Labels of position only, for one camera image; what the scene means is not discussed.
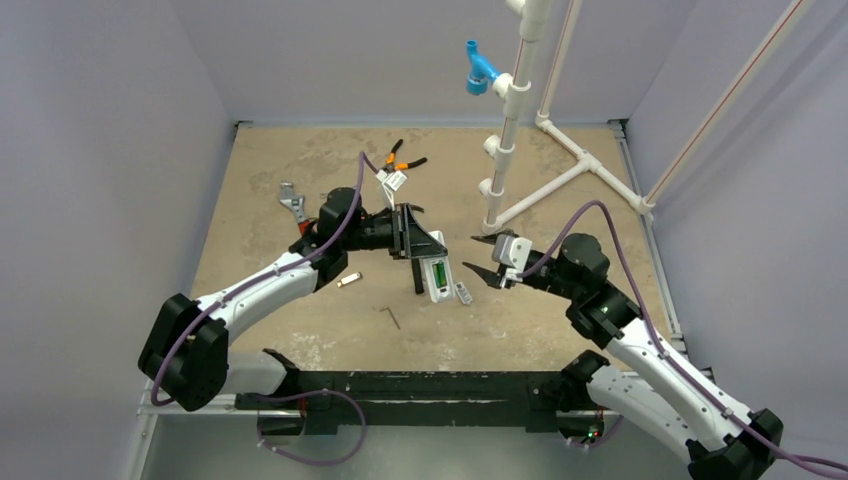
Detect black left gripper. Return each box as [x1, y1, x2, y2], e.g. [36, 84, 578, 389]
[342, 204, 446, 261]

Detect green battery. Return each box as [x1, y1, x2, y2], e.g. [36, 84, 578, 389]
[432, 262, 447, 289]

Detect white remote battery cover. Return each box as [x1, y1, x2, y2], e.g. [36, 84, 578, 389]
[454, 282, 473, 306]

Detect white air conditioner remote control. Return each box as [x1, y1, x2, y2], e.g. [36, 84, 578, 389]
[421, 254, 455, 304]

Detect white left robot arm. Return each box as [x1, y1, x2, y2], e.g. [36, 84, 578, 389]
[138, 187, 448, 411]

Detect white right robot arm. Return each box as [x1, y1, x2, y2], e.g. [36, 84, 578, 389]
[471, 230, 783, 479]

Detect silver white battery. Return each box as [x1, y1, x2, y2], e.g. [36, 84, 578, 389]
[336, 272, 363, 288]

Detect dark hex key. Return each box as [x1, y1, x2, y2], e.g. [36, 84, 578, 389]
[379, 307, 401, 330]

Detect orange black pliers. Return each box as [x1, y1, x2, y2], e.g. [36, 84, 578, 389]
[381, 139, 428, 173]

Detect blue pipe fitting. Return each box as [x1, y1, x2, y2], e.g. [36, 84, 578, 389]
[466, 40, 502, 96]

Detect claw hammer black handle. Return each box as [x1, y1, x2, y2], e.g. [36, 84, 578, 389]
[410, 259, 425, 295]

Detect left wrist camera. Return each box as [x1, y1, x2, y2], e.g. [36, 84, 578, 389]
[375, 169, 408, 209]

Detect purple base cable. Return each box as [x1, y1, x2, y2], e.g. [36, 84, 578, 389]
[256, 388, 369, 467]

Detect white pvc pipe frame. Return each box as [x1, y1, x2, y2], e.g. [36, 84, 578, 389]
[478, 0, 816, 236]

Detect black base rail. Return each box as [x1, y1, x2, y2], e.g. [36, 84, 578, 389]
[235, 350, 610, 435]

